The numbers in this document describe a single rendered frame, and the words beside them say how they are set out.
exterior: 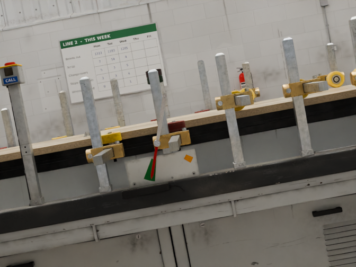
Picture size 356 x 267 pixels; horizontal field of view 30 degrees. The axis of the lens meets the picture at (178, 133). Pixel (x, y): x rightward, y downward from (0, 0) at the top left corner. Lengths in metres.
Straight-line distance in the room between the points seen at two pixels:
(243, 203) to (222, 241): 0.30
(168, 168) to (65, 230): 0.45
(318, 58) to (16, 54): 4.33
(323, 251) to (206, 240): 0.47
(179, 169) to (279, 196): 0.38
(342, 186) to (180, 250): 0.69
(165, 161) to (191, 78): 7.18
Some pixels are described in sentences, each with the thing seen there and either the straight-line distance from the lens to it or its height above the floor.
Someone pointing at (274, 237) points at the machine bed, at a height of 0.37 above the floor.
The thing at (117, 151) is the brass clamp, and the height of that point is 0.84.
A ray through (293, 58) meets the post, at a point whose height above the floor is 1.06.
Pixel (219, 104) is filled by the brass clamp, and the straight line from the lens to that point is 2.40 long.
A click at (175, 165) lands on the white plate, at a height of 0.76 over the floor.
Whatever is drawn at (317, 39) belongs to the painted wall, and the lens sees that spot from 9.77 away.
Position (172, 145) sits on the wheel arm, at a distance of 2.09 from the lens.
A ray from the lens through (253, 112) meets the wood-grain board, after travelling 2.59.
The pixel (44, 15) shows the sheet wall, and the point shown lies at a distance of 9.87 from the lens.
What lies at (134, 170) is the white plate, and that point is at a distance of 2.43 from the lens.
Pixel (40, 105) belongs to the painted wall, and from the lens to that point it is 9.82.
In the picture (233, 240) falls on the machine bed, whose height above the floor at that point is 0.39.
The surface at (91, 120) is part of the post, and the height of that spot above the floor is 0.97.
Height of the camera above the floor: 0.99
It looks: 3 degrees down
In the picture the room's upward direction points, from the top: 11 degrees counter-clockwise
